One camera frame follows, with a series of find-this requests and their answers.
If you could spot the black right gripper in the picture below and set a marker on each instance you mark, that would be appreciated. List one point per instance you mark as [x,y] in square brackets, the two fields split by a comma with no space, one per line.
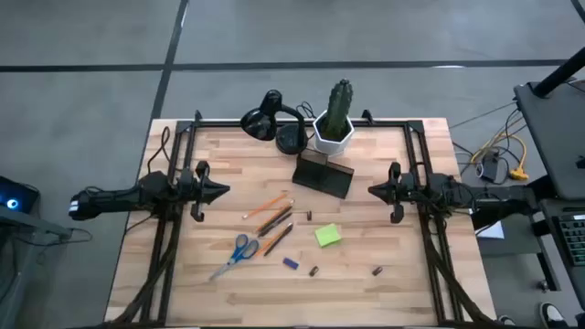
[404,189]

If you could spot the white paper sheet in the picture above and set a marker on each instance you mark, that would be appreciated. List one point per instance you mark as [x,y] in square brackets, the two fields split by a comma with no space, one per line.
[493,232]

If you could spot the dark grey flat panel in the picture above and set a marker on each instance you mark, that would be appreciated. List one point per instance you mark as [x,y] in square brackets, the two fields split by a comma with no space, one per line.
[557,137]

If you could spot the black power adapter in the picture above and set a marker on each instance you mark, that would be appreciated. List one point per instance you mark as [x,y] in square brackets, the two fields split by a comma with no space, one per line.
[491,166]

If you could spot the black device with blue light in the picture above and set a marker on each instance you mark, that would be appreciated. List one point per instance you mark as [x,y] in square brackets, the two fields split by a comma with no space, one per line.
[13,201]

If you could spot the black pole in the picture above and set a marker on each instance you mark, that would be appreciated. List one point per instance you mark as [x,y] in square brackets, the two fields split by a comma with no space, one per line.
[560,75]

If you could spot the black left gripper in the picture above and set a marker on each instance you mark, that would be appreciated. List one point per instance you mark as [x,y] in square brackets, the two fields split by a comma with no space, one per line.
[194,189]

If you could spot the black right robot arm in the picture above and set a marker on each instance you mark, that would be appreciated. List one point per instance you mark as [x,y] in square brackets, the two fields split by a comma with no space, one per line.
[457,192]

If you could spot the black gooseneck desk lamp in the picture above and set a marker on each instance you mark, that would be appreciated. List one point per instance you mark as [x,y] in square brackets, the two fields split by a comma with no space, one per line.
[260,122]

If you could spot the person's shoe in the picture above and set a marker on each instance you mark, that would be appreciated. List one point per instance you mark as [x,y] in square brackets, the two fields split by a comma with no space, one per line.
[506,321]
[553,316]

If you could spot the green sticky note pad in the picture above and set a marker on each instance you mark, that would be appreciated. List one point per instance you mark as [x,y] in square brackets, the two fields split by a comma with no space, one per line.
[327,235]

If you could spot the blue eraser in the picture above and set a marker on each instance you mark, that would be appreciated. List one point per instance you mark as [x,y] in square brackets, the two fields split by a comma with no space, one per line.
[290,263]

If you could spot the black aluminium table frame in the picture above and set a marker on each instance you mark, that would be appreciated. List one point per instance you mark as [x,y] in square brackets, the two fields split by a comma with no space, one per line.
[219,123]

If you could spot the small caster wheel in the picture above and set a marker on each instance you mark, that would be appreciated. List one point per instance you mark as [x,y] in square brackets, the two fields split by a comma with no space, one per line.
[544,286]

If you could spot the green cactus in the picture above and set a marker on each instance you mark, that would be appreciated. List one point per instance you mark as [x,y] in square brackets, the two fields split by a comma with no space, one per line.
[339,105]

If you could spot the backlit keyboard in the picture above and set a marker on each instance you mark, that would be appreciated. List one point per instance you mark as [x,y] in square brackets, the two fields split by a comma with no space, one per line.
[573,237]

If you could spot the grey metal stand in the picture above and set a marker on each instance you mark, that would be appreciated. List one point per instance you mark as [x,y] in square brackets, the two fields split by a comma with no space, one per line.
[27,222]

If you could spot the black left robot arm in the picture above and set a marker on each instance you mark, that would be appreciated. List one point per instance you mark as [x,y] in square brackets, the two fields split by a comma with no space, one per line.
[114,198]

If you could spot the black mesh desk organizer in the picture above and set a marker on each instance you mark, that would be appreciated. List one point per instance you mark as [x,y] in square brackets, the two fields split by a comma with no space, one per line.
[322,178]

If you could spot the black stand beam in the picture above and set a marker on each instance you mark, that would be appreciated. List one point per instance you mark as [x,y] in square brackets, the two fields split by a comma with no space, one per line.
[546,186]

